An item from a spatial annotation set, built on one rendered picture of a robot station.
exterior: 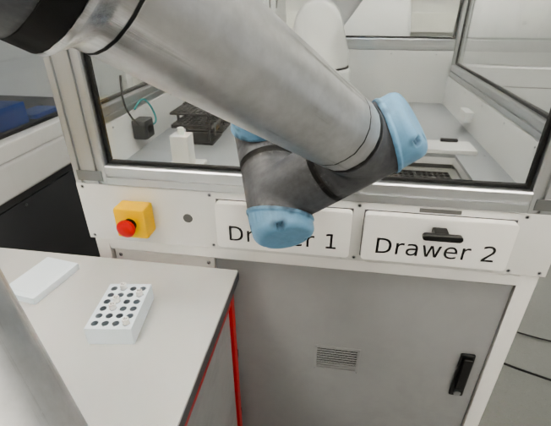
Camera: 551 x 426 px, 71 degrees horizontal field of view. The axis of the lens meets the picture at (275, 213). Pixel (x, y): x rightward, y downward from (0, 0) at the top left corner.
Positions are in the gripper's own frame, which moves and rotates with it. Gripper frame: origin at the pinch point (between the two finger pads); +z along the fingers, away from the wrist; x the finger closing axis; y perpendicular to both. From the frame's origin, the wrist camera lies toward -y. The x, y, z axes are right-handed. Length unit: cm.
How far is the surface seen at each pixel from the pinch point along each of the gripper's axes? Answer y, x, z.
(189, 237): 2.7, -21.7, 9.1
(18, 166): -18, -80, 16
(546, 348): 0, 106, 112
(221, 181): -5.6, -12.9, -3.4
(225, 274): 9.7, -12.6, 11.9
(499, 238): 0.2, 42.9, 2.2
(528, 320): -14, 105, 121
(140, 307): 21.3, -24.1, -0.9
